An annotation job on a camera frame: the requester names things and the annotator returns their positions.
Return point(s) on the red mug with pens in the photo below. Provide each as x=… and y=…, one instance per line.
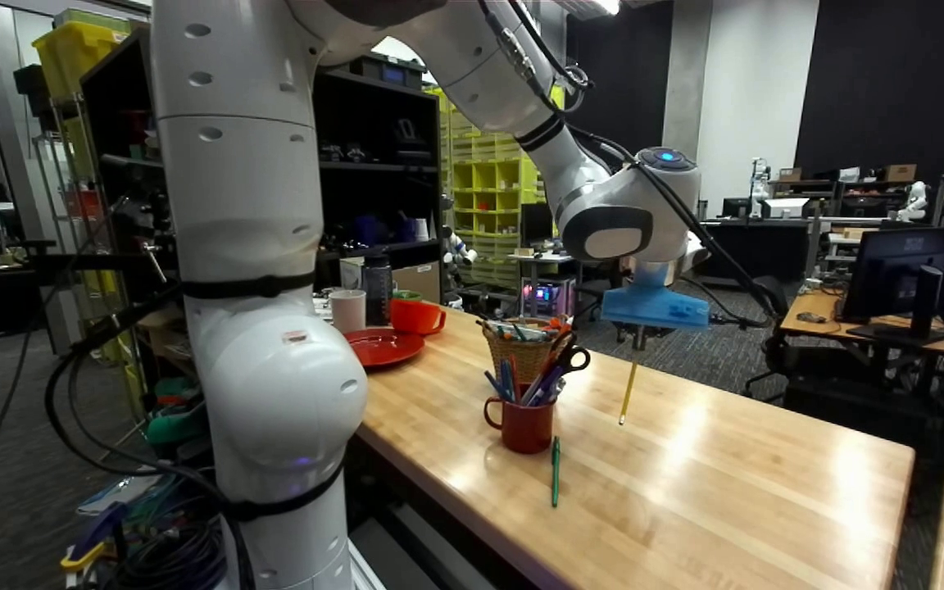
x=517, y=350

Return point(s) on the yellow pencil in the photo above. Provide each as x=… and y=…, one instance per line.
x=626, y=396

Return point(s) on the wooden office desk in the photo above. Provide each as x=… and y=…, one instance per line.
x=820, y=316

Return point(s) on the green pen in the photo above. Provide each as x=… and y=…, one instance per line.
x=556, y=473

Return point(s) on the black scissors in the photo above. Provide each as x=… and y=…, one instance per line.
x=561, y=366

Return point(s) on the electronics box purple lights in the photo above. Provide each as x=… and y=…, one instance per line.
x=542, y=298

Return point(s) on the white humanoid robot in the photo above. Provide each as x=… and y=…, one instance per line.
x=913, y=203

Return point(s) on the computer monitor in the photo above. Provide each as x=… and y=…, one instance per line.
x=886, y=275

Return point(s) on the black office chair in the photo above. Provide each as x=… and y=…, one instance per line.
x=781, y=350

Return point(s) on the black cabinet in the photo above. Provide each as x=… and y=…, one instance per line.
x=761, y=252

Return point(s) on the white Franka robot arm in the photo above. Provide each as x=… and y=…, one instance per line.
x=262, y=383

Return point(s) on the dark bottle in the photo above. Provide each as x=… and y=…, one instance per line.
x=378, y=291

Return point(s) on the yellow bin rack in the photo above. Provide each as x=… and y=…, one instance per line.
x=482, y=185

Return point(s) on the red bowl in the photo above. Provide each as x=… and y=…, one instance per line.
x=416, y=319

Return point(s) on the red plate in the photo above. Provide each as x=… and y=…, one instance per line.
x=386, y=353

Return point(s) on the black shelving unit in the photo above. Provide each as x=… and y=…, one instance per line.
x=386, y=142

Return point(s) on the blue pen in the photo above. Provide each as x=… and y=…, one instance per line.
x=496, y=386

